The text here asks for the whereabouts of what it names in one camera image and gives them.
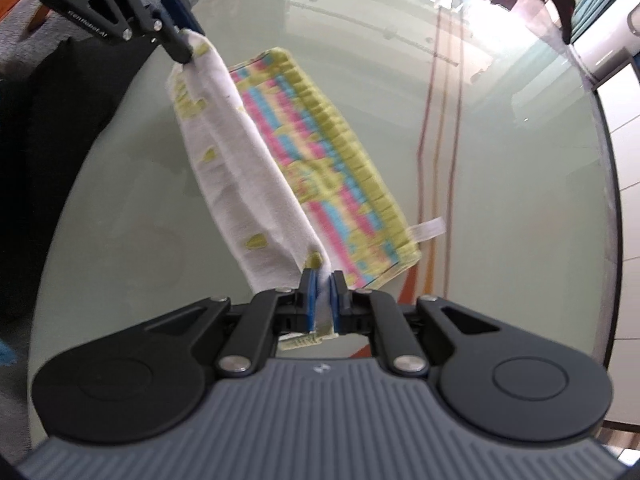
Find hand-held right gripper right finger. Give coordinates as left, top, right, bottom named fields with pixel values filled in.
left=330, top=270, right=501, bottom=377

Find orange stool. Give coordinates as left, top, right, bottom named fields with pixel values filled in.
left=0, top=0, right=52, bottom=34

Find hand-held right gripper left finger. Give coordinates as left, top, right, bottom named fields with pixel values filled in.
left=142, top=270, right=321, bottom=377

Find white tower air conditioner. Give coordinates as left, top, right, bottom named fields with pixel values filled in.
left=574, top=7, right=640, bottom=89

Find yellow printed towel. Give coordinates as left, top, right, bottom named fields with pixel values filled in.
left=166, top=29, right=447, bottom=352

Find person's dark clothing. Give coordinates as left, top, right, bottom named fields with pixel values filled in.
left=0, top=35, right=157, bottom=322

